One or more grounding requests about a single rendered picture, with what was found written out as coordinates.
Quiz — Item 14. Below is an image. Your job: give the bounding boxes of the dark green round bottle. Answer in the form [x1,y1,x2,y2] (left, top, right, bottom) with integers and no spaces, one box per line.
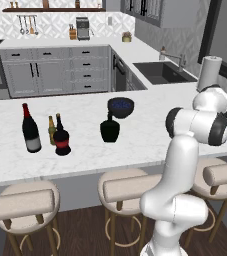
[99,111,121,144]

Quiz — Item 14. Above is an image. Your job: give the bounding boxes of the dark blue bowl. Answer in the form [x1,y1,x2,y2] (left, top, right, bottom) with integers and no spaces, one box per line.
[107,96,135,120]

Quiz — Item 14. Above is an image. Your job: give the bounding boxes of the black bottle with red band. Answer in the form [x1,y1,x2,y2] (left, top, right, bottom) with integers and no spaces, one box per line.
[53,112,72,157]

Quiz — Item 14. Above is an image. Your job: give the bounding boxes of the black dishwasher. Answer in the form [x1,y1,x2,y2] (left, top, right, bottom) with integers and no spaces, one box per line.
[110,49,130,93]

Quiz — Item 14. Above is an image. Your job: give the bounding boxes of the small olive green bottle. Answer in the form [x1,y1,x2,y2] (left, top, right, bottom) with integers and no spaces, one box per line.
[48,115,57,146]

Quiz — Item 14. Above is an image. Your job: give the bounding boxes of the beige bar stool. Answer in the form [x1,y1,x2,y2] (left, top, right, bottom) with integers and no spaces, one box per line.
[96,167,168,256]
[0,179,62,256]
[184,157,227,245]

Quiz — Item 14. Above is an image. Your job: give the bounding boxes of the dark sink basin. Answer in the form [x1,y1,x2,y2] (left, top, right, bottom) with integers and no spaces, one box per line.
[132,61,199,86]

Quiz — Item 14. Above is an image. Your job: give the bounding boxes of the grey base cupboard run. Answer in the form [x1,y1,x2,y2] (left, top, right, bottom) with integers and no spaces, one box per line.
[0,45,112,99]

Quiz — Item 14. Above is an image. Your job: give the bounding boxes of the dark red-capped wine bottle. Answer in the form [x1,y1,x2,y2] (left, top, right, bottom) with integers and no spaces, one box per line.
[21,102,43,154]

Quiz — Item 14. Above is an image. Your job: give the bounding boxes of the grey soap dispenser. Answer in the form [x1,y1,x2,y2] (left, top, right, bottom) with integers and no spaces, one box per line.
[159,45,167,62]

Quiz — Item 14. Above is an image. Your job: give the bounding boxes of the small potted plant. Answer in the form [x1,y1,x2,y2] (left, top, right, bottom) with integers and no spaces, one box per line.
[121,31,133,43]

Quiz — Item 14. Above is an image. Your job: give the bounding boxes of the grey tap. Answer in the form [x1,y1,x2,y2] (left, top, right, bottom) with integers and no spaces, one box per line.
[164,53,187,73]

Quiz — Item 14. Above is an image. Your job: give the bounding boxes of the wooden knife block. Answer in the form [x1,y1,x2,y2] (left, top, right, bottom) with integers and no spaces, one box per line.
[68,23,78,41]

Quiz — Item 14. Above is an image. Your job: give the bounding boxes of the grey coffee machine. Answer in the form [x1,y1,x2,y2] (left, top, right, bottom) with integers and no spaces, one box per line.
[75,16,92,42]

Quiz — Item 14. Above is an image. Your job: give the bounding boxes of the white paper towel roll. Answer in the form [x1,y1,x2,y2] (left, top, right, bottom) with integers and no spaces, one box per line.
[197,55,224,93]

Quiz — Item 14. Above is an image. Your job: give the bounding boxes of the grey wall cupboards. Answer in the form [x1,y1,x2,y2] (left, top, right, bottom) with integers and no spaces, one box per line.
[119,0,213,30]

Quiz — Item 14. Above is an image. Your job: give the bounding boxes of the dark wooden wall shelf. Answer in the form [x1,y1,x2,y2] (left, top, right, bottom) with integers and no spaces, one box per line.
[2,0,107,13]

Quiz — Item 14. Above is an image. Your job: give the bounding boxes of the rail with hanging tools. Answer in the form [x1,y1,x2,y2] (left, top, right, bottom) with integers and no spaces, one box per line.
[16,14,40,36]

